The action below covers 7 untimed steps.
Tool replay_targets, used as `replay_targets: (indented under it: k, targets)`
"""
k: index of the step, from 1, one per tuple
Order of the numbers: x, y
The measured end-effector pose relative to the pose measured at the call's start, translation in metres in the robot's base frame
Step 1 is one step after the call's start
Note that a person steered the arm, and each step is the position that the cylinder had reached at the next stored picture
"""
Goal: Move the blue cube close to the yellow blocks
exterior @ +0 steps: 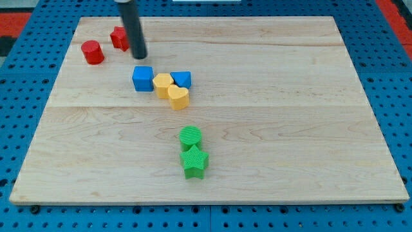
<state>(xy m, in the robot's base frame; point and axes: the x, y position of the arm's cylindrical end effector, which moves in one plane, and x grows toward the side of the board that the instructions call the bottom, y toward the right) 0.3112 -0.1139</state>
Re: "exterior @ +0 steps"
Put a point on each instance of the green cylinder block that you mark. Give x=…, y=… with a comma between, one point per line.
x=190, y=136

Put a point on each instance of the yellow heart block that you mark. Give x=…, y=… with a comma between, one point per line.
x=178, y=97

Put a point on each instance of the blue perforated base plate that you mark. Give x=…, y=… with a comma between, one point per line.
x=30, y=68

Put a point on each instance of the blue cube block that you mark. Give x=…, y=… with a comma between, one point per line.
x=143, y=78

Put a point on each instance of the red cylinder block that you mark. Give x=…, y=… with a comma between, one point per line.
x=92, y=52

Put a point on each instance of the yellow hexagon block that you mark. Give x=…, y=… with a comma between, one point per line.
x=161, y=82

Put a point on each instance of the blue triangle block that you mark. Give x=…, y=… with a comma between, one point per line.
x=182, y=79

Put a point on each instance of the light wooden board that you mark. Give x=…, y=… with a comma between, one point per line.
x=282, y=113

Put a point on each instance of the green star block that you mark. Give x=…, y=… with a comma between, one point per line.
x=194, y=162

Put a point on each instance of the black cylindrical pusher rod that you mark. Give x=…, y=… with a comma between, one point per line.
x=128, y=11

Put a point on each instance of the red star block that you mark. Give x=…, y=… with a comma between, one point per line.
x=119, y=38

